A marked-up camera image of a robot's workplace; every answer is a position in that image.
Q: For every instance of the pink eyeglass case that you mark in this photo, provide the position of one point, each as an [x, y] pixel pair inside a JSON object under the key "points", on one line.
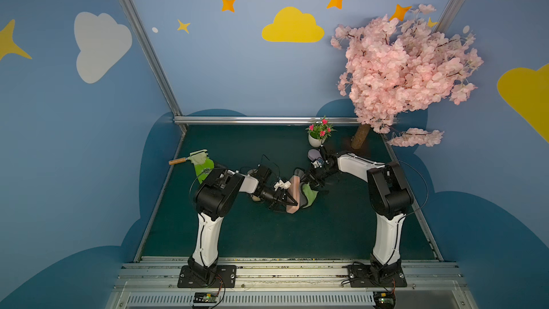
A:
{"points": [[294, 192]]}

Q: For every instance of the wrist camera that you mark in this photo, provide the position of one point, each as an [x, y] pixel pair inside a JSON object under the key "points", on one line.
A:
{"points": [[319, 162], [284, 185]]}

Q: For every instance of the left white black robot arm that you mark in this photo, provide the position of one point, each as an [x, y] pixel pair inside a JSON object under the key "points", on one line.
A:
{"points": [[216, 196]]}

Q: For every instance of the purple eyeglass case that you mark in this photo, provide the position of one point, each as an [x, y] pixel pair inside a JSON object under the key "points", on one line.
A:
{"points": [[314, 154]]}

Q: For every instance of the aluminium front rail frame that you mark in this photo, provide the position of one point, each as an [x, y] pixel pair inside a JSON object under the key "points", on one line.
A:
{"points": [[288, 283]]}

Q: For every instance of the wooden handled garden trowel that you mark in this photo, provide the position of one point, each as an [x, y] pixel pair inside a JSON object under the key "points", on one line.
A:
{"points": [[196, 158]]}

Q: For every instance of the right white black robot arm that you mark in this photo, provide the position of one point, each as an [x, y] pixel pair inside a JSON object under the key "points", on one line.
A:
{"points": [[389, 192]]}

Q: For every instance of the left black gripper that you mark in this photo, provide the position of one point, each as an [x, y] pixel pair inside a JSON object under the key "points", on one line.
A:
{"points": [[279, 197]]}

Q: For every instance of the right green circuit board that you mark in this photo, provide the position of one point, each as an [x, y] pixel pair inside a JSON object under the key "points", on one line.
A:
{"points": [[384, 300]]}

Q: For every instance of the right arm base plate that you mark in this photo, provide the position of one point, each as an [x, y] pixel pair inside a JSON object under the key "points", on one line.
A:
{"points": [[376, 276]]}

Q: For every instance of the green black work glove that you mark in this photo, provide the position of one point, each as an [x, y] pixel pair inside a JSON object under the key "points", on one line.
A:
{"points": [[202, 169]]}

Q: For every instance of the grey green microfibre cloth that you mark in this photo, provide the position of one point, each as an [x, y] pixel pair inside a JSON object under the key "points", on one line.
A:
{"points": [[309, 189]]}

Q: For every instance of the small potted pink flowers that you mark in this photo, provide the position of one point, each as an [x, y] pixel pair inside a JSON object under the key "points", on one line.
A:
{"points": [[319, 132]]}

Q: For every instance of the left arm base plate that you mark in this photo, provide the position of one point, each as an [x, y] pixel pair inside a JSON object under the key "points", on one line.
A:
{"points": [[224, 276]]}

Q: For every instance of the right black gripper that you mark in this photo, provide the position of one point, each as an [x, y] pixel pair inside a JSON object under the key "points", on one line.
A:
{"points": [[315, 176]]}

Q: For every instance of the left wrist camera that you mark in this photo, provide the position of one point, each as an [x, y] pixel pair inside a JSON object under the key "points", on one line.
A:
{"points": [[284, 185]]}

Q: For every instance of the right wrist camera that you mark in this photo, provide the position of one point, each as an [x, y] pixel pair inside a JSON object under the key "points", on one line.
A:
{"points": [[319, 162]]}

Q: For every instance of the pink cherry blossom tree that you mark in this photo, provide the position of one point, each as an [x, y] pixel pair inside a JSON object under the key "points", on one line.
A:
{"points": [[400, 64]]}

